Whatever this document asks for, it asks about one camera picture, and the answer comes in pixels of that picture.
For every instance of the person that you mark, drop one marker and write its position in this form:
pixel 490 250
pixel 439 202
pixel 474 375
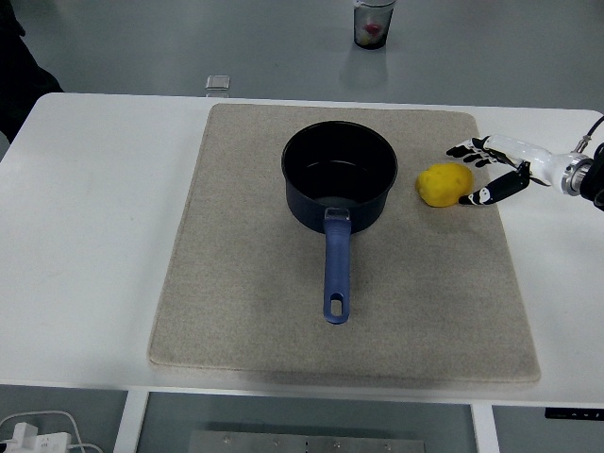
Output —
pixel 21 71

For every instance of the small silver floor plate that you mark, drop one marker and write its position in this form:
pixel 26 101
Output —
pixel 218 82

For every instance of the yellow potato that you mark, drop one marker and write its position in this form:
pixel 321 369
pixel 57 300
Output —
pixel 443 185

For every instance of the black waste bin with bag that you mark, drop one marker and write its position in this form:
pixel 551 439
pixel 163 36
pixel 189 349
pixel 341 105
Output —
pixel 373 26

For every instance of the white table leg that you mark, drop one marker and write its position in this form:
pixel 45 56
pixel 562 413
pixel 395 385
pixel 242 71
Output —
pixel 129 424
pixel 485 429

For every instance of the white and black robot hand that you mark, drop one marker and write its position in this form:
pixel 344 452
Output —
pixel 538 158

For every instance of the grey metal plate with screws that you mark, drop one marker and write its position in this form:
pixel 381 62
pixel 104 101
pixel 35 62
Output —
pixel 307 443

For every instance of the beige fabric mat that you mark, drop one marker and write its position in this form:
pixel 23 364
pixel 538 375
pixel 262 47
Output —
pixel 264 292

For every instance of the black table control panel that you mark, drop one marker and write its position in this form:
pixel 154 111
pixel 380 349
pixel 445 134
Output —
pixel 573 413

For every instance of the white power strip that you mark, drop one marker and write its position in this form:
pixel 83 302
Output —
pixel 33 439

